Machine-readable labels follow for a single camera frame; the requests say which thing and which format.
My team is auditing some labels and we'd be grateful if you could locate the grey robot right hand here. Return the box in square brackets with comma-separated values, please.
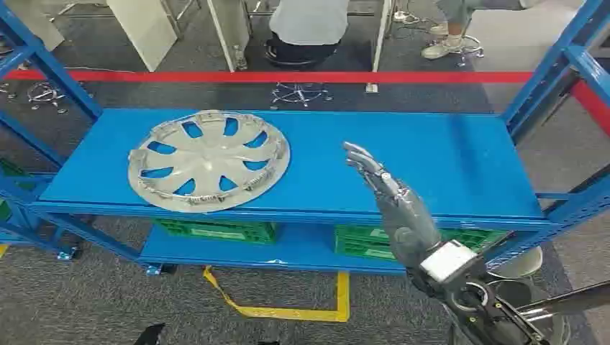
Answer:
[342, 140, 443, 270]

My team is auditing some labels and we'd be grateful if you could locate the silver plastic hubcap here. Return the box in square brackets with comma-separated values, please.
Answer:
[127, 110, 291, 213]

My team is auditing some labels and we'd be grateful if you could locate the blue metal shelf rack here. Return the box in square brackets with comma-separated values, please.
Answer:
[0, 0, 610, 277]

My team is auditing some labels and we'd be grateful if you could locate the chrome stool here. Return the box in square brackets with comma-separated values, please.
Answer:
[450, 34, 486, 68]

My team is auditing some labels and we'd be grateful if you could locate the black round stool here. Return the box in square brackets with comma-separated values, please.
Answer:
[264, 45, 334, 109]
[26, 80, 70, 115]

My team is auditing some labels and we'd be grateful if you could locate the person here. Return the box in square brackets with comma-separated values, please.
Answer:
[264, 0, 351, 65]
[420, 0, 540, 60]

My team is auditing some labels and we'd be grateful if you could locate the clear water bottle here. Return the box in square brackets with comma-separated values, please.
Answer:
[232, 45, 249, 71]

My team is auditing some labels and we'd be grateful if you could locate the white desk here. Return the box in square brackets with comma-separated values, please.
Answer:
[207, 0, 396, 93]
[4, 0, 178, 73]

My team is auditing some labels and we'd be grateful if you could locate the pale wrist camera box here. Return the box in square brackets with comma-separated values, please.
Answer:
[419, 240, 478, 282]

